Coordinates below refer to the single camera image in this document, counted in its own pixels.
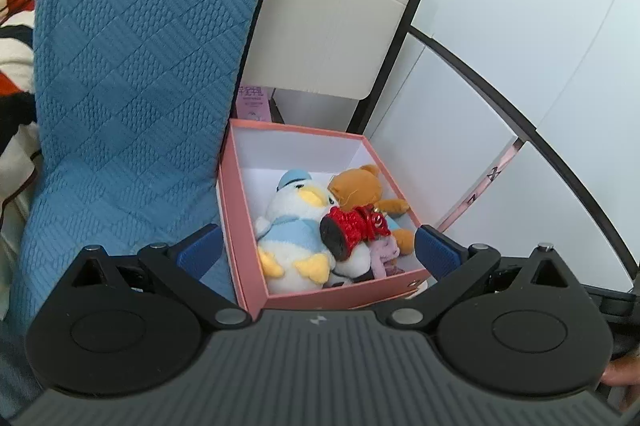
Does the purple plush toy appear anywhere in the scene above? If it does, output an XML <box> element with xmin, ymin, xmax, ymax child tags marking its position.
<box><xmin>368</xmin><ymin>235</ymin><xmax>400</xmax><ymax>279</ymax></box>

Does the red lion dance figurine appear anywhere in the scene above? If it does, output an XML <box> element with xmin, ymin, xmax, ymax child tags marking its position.
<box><xmin>319</xmin><ymin>205</ymin><xmax>392</xmax><ymax>261</ymax></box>

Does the black and white panda plush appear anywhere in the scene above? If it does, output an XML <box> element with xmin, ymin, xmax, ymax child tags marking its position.
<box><xmin>326</xmin><ymin>243</ymin><xmax>374</xmax><ymax>287</ymax></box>

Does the person's right hand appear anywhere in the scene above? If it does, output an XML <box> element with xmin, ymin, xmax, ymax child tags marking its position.
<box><xmin>601</xmin><ymin>354</ymin><xmax>640</xmax><ymax>411</ymax></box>

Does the round white table black rim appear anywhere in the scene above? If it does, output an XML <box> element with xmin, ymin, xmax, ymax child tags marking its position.
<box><xmin>367</xmin><ymin>27</ymin><xmax>639</xmax><ymax>292</ymax></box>

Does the white duck plush blue hat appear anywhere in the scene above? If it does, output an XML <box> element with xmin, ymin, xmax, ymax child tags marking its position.
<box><xmin>254</xmin><ymin>169</ymin><xmax>337</xmax><ymax>295</ymax></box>

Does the brown bear plush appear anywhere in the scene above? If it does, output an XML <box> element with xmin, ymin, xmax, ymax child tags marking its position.
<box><xmin>328</xmin><ymin>164</ymin><xmax>414</xmax><ymax>256</ymax></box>

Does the pink storage box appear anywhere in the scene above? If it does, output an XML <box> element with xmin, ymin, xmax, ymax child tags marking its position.
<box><xmin>217</xmin><ymin>120</ymin><xmax>428</xmax><ymax>317</ymax></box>

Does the pink paper package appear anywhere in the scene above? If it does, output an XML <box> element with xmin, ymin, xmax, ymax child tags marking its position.
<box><xmin>235</xmin><ymin>85</ymin><xmax>272</xmax><ymax>122</ymax></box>

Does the cream black striped blanket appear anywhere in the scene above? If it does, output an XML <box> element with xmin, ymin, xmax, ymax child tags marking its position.
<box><xmin>1</xmin><ymin>0</ymin><xmax>40</xmax><ymax>316</ymax></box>

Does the blue textured pillow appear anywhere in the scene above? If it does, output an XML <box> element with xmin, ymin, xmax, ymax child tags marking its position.
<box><xmin>8</xmin><ymin>0</ymin><xmax>259</xmax><ymax>333</ymax></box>

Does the beige folding chair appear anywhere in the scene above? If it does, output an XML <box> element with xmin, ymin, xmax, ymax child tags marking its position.
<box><xmin>234</xmin><ymin>0</ymin><xmax>428</xmax><ymax>137</ymax></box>

